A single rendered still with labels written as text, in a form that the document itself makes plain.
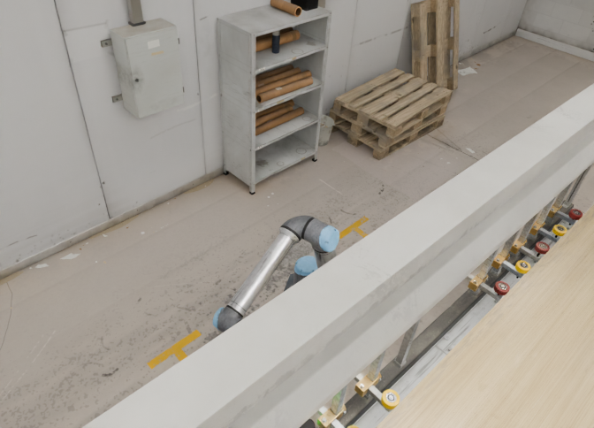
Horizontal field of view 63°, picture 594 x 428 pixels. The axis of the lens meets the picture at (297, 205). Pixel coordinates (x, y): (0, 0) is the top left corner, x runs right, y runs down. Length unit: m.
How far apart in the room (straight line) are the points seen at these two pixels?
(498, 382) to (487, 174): 1.80
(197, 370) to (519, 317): 2.45
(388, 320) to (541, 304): 2.32
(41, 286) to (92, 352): 0.78
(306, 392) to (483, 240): 0.41
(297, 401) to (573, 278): 2.73
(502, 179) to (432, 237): 0.21
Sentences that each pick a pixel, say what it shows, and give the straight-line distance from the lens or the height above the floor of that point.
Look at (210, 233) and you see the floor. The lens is 4.25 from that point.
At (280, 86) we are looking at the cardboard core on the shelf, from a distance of 4.46.
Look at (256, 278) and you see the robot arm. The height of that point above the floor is 1.26.
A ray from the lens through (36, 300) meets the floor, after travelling 4.08.
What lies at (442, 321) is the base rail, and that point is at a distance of 2.94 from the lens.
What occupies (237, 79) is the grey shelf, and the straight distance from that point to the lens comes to 4.16.
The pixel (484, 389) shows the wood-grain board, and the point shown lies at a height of 0.90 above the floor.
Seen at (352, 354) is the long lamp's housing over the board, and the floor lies 2.37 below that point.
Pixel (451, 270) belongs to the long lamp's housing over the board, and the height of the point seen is 2.37.
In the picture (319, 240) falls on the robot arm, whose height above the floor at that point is 1.38.
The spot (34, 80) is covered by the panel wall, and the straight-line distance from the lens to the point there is 3.63.
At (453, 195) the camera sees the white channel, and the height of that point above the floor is 2.46.
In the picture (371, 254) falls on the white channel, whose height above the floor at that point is 2.46.
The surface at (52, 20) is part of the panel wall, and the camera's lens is 3.56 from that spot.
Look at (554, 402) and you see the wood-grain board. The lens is 2.64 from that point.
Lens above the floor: 2.92
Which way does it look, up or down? 40 degrees down
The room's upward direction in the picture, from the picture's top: 5 degrees clockwise
